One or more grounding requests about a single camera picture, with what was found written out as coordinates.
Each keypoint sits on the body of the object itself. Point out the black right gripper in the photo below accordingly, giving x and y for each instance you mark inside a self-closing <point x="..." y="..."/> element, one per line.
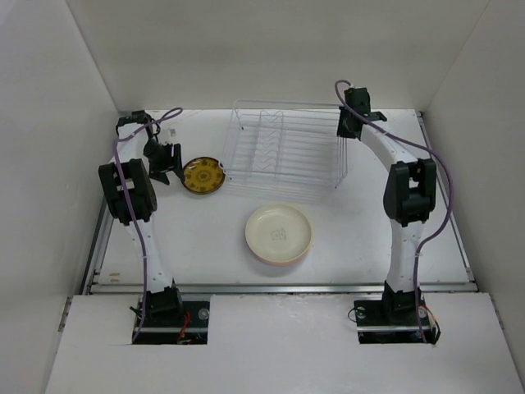
<point x="343" y="131"/>

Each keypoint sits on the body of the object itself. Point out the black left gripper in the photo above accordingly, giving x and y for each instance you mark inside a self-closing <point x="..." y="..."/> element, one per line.
<point x="171" y="163"/>

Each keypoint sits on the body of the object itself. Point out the yellow patterned plate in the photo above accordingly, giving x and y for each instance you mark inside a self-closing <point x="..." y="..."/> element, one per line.
<point x="203" y="175"/>

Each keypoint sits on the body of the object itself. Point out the cream white plate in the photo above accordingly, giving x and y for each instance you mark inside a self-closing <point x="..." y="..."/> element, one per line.
<point x="278" y="222"/>

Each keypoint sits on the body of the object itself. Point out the pink plate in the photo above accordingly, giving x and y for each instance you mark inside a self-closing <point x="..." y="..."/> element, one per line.
<point x="280" y="254"/>

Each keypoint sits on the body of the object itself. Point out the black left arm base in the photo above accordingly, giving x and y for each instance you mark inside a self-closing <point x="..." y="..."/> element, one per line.
<point x="186" y="328"/>

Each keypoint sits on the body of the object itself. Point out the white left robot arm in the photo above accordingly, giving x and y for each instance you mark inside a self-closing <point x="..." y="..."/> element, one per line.
<point x="139" y="158"/>

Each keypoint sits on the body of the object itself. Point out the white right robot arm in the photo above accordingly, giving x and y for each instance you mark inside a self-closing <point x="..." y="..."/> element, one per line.
<point x="408" y="200"/>

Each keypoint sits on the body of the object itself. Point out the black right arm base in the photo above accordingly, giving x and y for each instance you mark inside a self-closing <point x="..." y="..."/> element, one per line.
<point x="375" y="326"/>

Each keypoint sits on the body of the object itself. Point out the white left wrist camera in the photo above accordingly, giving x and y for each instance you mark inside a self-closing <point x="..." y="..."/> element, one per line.
<point x="167" y="136"/>

